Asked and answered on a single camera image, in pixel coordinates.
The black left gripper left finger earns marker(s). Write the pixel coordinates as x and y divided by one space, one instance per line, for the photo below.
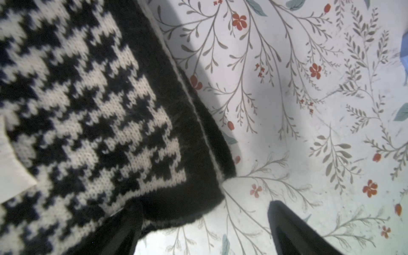
119 235

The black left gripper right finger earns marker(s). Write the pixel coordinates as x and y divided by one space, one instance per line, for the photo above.
292 235

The small houndstooth scarf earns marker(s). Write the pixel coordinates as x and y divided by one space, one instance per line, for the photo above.
95 112

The light blue small bottle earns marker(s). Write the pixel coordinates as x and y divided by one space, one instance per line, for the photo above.
404 56

